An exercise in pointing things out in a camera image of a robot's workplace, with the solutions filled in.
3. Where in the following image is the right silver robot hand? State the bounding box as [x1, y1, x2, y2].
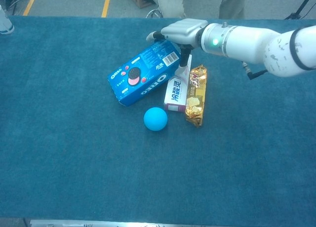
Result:
[146, 18, 208, 75]

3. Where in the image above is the black tripod stand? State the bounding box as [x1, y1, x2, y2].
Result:
[284, 0, 316, 20]

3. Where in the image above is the white toothpaste box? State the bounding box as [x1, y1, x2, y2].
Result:
[163, 53, 193, 114]

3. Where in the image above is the teal carpet table cover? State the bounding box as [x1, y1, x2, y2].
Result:
[0, 16, 316, 224]

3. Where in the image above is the yellow floor tape stripe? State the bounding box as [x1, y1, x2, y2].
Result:
[101, 0, 112, 18]

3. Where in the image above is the large blue foam ball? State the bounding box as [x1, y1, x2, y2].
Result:
[143, 107, 168, 132]

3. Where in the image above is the seated person in khaki trousers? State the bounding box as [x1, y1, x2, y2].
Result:
[148, 0, 246, 20]

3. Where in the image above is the blue Oreo cookie box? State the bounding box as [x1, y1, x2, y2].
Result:
[107, 40, 182, 107]

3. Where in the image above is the gold foil snack packet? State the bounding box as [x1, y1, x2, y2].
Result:
[185, 64, 208, 128]

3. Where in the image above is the black stool with chrome base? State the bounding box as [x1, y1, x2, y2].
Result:
[146, 8, 163, 18]

